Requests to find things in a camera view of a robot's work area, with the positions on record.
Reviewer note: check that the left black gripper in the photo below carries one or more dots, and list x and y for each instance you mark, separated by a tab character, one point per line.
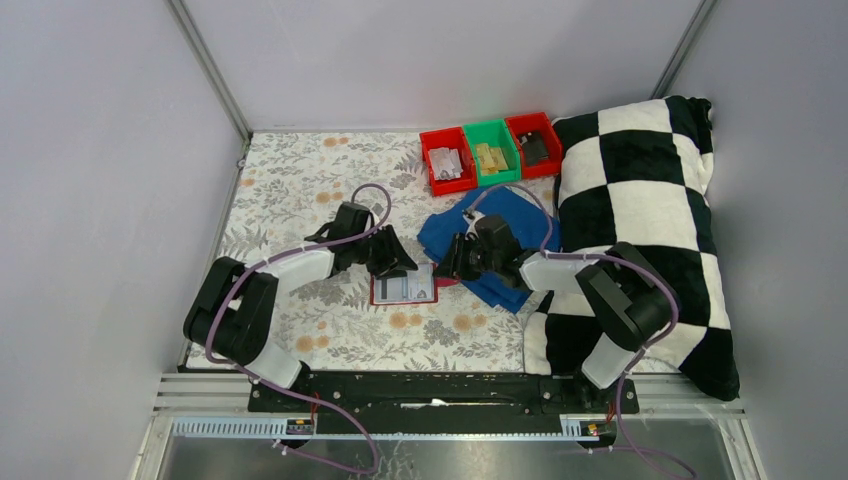
394	259

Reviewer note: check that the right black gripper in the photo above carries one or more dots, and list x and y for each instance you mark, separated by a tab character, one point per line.
453	263

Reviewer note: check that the red leather card holder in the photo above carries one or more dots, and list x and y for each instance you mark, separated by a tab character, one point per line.
393	291

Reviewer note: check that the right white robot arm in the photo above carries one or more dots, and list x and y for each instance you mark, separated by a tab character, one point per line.
633	305

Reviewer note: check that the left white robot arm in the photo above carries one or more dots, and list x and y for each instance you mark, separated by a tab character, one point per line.
233	310

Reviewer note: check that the silver card right sleeve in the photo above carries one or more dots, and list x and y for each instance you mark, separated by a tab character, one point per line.
420	284

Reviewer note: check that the silver cards in bin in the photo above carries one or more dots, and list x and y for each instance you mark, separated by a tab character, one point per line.
445	163

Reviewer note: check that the gold cards in bin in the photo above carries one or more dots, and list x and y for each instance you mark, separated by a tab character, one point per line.
491	160

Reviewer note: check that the black cards in bin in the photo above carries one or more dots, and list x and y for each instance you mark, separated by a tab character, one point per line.
533	147

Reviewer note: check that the blue folded cloth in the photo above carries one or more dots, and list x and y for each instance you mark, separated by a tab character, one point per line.
527	222

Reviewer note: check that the green plastic bin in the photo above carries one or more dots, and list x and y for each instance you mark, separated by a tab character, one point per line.
496	134

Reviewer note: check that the left red plastic bin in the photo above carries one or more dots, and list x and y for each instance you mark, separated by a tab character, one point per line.
453	138

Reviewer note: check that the red plastic bin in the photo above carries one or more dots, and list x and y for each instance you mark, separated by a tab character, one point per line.
453	138
537	121

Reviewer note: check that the floral patterned table mat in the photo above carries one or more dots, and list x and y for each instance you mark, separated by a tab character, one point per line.
293	183

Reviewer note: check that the right red plastic bin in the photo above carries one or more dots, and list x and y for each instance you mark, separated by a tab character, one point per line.
537	121

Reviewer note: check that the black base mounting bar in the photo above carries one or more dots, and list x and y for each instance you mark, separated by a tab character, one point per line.
433	403

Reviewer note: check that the black white checkered pillow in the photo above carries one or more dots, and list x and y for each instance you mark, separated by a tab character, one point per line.
639	174

